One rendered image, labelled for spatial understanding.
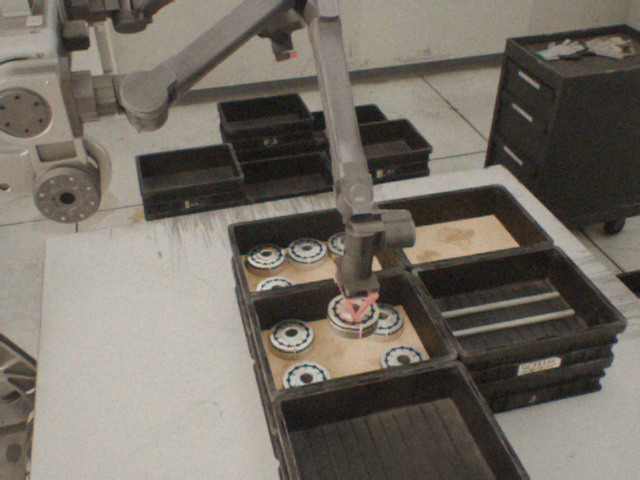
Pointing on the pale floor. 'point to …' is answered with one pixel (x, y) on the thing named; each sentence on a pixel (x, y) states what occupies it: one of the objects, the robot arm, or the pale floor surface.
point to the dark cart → (571, 127)
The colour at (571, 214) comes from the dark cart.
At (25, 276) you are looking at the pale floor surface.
